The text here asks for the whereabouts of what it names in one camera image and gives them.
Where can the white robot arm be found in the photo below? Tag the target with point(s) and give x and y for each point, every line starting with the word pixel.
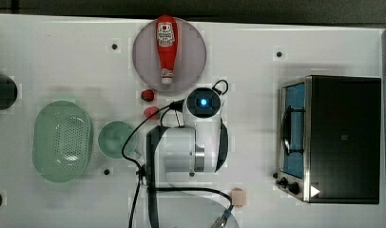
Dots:
pixel 199 146

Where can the dark red toy strawberry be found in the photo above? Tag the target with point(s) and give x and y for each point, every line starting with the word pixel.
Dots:
pixel 148 95

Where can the grey round plate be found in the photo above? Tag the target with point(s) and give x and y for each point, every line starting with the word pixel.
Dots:
pixel 190 58

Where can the red ketchup bottle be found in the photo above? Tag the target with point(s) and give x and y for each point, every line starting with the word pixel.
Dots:
pixel 167 38

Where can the toy orange half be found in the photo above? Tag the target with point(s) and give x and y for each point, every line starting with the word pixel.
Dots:
pixel 238 197

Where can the blue cup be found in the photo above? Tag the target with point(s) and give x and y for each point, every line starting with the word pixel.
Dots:
pixel 188 212

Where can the green colander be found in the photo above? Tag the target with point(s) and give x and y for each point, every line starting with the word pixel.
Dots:
pixel 62 141

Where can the black toaster oven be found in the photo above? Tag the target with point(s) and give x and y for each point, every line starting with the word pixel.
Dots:
pixel 330 139

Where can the black frying pan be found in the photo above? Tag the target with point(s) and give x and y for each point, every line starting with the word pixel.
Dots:
pixel 8 92

